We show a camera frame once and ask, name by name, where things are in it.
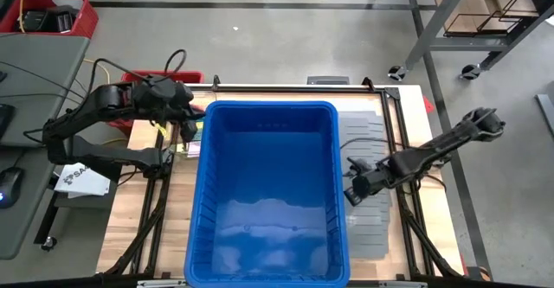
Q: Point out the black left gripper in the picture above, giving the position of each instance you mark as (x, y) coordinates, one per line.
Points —
(186, 114)

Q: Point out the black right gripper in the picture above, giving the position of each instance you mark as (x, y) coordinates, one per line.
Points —
(374, 180)

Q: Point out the long grey slotted divider sheet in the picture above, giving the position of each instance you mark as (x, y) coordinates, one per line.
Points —
(368, 232)

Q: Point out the blue plastic bin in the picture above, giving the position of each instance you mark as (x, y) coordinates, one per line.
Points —
(268, 171)

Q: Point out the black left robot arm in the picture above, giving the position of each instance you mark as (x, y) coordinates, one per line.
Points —
(99, 102)

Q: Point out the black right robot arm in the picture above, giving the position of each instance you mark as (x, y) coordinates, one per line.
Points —
(441, 143)

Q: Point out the white paper with logo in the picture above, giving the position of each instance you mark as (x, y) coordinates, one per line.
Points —
(86, 186)

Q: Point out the grey box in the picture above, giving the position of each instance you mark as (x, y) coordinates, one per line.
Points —
(327, 80)

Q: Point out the black caster wheel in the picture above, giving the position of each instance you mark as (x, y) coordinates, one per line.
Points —
(397, 73)
(470, 72)

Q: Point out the red plastic crate with devices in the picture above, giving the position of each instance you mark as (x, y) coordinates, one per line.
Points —
(86, 22)

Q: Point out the grey folding table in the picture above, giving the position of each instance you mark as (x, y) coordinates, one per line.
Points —
(43, 54)

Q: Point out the black leg with caster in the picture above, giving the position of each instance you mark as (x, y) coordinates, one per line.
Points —
(45, 223)

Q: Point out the black devices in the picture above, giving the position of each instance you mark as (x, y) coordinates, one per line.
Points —
(47, 20)

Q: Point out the black flat device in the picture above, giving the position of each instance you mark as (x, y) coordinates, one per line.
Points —
(5, 121)

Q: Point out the black computer mouse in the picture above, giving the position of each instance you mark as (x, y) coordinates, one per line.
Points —
(10, 186)

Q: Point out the grey metal cart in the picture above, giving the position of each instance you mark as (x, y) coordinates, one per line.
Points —
(439, 22)

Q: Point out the grey metal panel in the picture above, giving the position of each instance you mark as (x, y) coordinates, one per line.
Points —
(547, 115)

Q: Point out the cardboard boxes on cart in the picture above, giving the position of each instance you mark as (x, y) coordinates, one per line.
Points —
(467, 7)

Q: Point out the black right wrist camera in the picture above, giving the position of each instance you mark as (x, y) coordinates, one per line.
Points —
(361, 167)

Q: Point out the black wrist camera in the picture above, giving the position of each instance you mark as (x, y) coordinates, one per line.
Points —
(169, 90)
(361, 167)

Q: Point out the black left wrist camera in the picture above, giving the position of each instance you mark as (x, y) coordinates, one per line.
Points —
(169, 90)

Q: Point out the silver metal bracket plate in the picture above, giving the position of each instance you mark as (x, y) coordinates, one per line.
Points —
(402, 285)
(160, 284)

